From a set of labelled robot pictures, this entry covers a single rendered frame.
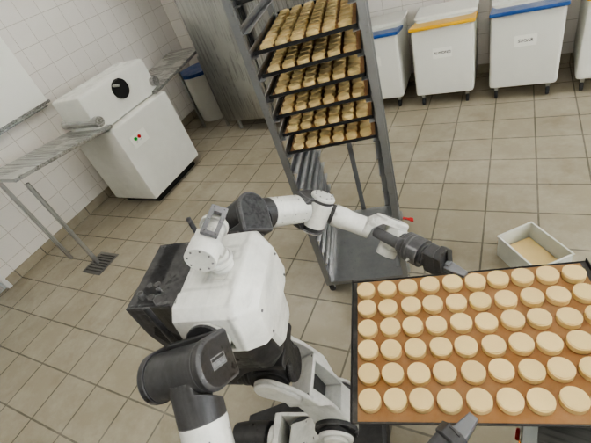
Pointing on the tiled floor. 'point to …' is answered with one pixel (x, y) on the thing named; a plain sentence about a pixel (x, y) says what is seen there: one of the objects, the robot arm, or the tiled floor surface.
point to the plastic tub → (531, 247)
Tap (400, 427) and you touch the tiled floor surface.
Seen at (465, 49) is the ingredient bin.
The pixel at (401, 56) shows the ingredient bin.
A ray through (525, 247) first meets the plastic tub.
